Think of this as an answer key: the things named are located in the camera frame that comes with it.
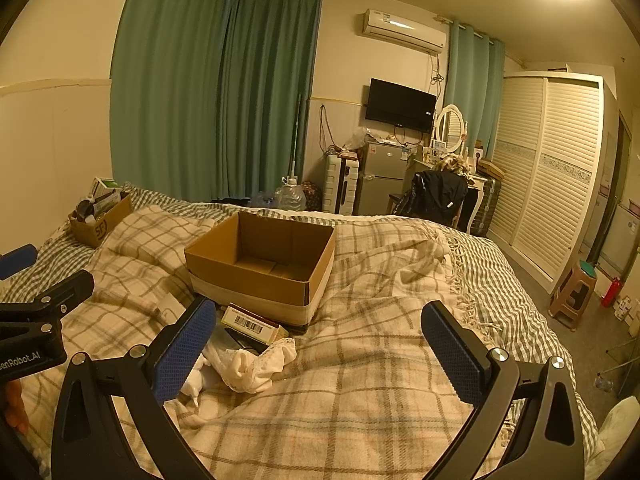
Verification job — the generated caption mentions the white dressing table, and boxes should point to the white dressing table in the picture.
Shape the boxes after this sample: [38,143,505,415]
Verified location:
[415,152,488,236]

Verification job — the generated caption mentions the white lace cloth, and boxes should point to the white lace cloth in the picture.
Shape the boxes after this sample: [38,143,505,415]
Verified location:
[182,337,297,407]

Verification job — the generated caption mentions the white oval mirror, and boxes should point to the white oval mirror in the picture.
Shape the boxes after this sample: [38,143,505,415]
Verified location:
[432,104,467,153]

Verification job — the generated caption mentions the silver small fridge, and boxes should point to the silver small fridge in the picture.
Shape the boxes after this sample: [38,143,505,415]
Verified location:
[357,141,420,216]

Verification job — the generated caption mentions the room door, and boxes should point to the room door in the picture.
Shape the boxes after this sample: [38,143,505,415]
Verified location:
[595,110,640,267]

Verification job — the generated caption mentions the white air conditioner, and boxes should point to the white air conditioner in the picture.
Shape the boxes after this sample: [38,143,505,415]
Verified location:
[360,8,447,54]

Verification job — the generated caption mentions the hanging wall cables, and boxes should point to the hanging wall cables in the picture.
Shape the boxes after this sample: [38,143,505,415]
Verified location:
[317,105,342,152]

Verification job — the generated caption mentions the dark suitcase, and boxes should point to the dark suitcase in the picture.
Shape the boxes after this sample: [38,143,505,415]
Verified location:
[470,175,503,237]

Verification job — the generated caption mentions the black object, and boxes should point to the black object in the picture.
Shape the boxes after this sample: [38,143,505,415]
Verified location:
[222,327,272,354]

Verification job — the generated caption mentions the person's left hand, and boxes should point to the person's left hand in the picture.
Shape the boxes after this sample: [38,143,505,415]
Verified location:
[0,379,29,436]

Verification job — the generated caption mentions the green checkered bed sheet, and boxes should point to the green checkered bed sheet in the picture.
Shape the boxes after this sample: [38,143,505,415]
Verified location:
[0,185,603,480]

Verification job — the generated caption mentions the black jacket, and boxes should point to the black jacket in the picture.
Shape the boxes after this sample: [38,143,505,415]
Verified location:
[395,170,468,233]

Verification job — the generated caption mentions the clear water jug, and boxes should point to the clear water jug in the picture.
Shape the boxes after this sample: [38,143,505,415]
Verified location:
[274,176,306,211]

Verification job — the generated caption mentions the small cardboard box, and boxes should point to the small cardboard box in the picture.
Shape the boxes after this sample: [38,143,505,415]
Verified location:
[68,192,135,249]

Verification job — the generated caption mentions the green white carton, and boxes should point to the green white carton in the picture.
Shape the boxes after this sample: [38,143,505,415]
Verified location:
[92,177,122,202]

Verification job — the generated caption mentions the cream box with barcode label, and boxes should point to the cream box with barcode label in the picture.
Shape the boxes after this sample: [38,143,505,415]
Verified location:
[221,304,290,343]

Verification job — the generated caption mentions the light teal curtain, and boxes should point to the light teal curtain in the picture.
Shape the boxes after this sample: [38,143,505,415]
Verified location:
[444,20,506,162]

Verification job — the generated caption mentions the green curtain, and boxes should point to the green curtain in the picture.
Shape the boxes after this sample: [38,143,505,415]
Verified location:
[110,0,228,206]
[217,0,322,207]

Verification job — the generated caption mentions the white louvered wardrobe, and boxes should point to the white louvered wardrobe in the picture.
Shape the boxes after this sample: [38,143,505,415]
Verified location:
[487,71,618,281]

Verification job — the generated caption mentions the white pole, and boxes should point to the white pole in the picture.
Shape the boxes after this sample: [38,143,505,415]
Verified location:
[290,94,303,186]

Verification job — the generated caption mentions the large cardboard box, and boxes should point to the large cardboard box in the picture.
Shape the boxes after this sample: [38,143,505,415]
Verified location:
[184,211,336,328]

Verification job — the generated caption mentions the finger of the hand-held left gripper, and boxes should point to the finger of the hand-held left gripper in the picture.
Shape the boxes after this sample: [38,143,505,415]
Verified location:
[0,270,96,333]
[0,244,39,281]

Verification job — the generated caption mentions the black wall television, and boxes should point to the black wall television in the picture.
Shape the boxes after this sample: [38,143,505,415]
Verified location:
[364,78,437,132]

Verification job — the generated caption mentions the blond fluffy item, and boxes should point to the blond fluffy item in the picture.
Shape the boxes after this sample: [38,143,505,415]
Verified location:
[432,155,473,177]

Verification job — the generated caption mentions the dark patterned bag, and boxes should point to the dark patterned bag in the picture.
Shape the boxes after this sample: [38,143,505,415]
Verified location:
[300,181,323,211]

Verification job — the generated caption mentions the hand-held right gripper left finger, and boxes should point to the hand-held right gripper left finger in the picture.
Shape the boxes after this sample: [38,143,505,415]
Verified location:
[51,295,218,480]

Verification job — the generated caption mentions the brown plastic stool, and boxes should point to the brown plastic stool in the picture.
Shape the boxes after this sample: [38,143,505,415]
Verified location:
[549,260,598,331]

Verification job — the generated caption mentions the red fire extinguisher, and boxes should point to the red fire extinguisher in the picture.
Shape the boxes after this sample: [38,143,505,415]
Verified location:
[600,276,623,308]

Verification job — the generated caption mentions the white pillow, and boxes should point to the white pillow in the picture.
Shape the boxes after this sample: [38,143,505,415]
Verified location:
[597,395,640,467]

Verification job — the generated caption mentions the white ribbed suitcase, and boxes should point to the white ribbed suitcase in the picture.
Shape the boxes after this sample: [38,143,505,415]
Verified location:
[322,154,361,214]

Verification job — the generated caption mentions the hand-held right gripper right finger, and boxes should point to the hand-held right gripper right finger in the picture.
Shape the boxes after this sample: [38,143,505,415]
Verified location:
[421,300,586,480]

